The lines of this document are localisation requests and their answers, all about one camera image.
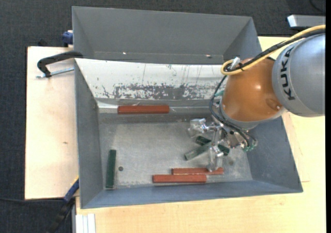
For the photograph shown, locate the red-brown flat block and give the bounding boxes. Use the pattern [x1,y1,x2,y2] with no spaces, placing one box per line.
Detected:
[117,105,170,115]
[152,173,208,184]
[171,167,224,176]

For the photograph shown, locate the dark green flat block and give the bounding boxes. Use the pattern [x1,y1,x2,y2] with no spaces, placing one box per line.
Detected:
[105,149,117,190]
[194,135,231,156]
[184,141,213,161]

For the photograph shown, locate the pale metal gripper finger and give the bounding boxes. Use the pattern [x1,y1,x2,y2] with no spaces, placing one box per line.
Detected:
[206,145,224,172]
[188,118,209,137]

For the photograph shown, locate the grey metal bin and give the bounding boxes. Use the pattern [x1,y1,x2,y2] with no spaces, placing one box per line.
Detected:
[71,6,304,209]

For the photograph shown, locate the pale wood board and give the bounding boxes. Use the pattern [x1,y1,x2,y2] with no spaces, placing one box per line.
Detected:
[24,46,80,200]

